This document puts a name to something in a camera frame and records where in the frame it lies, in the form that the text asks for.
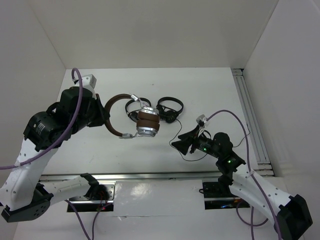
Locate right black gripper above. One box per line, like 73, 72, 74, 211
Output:
171, 124, 222, 159

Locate brown silver headphones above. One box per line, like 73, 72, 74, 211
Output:
104, 93, 160, 139

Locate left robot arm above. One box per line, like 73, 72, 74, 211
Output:
0, 86, 109, 223

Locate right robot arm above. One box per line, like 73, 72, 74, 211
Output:
171, 126, 313, 240

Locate right black headphones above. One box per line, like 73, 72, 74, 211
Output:
156, 96, 184, 124

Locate black headphones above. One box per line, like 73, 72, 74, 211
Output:
156, 96, 184, 124
124, 97, 152, 124

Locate left black headphones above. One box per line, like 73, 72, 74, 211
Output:
124, 97, 152, 124

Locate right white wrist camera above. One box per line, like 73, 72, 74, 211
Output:
196, 114, 208, 130

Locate front aluminium rail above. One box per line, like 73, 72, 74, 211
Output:
39, 171, 222, 182

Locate aluminium rail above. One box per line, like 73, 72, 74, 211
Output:
231, 68, 275, 177
39, 171, 222, 182

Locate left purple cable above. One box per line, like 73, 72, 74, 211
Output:
0, 67, 113, 240

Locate purple cable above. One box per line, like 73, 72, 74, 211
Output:
203, 109, 283, 240
0, 67, 113, 240

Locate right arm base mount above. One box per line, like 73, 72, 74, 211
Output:
199, 181, 250, 210

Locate right side aluminium rail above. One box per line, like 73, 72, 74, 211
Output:
231, 68, 275, 177

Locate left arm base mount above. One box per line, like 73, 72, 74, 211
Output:
68, 181, 116, 213

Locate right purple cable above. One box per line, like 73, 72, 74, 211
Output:
203, 109, 283, 240

